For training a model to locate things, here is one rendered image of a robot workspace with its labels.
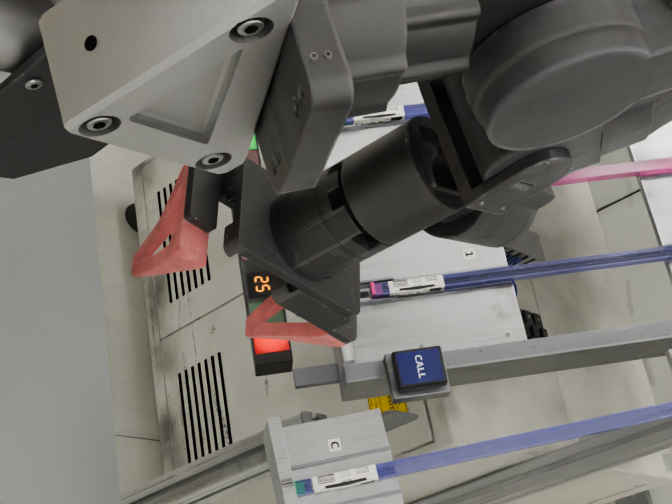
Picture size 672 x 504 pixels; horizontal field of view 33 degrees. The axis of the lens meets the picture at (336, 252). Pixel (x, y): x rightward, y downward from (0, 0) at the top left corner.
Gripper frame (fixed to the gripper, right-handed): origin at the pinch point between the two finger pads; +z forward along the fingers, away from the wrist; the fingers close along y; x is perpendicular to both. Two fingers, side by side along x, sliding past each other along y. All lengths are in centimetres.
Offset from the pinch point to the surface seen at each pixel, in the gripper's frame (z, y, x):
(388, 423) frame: 19.2, -41.5, -13.0
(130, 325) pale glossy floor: 93, -60, -64
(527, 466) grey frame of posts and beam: 32, -87, -28
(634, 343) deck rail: -1, -59, -22
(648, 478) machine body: 31, -122, -38
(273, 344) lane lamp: 26.9, -32.1, -21.3
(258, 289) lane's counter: 27.5, -30.1, -27.5
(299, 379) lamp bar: 27.1, -36.3, -18.9
